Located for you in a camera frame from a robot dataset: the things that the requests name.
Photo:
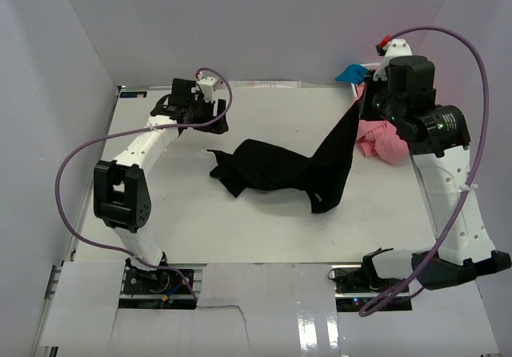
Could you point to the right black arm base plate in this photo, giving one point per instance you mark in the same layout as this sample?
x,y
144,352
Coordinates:
x,y
352,290

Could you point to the pink t shirt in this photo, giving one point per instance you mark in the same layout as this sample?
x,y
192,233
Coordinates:
x,y
380,139

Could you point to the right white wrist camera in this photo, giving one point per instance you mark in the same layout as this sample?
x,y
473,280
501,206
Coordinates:
x,y
388,49

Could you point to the black label sticker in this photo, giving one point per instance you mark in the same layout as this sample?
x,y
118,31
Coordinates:
x,y
133,94

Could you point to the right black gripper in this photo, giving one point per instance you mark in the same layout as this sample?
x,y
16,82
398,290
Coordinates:
x,y
370,86

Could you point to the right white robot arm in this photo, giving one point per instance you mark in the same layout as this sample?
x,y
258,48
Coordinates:
x,y
401,91

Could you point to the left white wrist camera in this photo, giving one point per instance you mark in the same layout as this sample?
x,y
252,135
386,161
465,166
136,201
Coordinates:
x,y
207,85

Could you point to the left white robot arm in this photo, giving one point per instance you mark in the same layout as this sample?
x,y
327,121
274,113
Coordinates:
x,y
121,195

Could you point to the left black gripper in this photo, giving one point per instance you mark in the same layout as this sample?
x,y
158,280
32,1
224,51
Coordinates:
x,y
218,127

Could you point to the white perforated laundry basket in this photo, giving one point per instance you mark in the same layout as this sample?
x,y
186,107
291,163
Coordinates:
x,y
357,90

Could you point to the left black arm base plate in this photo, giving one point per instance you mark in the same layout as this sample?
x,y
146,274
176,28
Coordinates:
x,y
158,289

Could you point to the black t shirt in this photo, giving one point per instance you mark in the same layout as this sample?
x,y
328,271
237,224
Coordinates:
x,y
265,167

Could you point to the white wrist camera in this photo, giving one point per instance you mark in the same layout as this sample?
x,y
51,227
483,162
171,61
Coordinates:
x,y
207,85
388,49

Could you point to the blue t shirt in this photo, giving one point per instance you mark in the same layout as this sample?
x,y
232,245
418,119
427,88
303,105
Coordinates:
x,y
353,74

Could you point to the printed paper at back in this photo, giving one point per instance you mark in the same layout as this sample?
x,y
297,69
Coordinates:
x,y
265,84

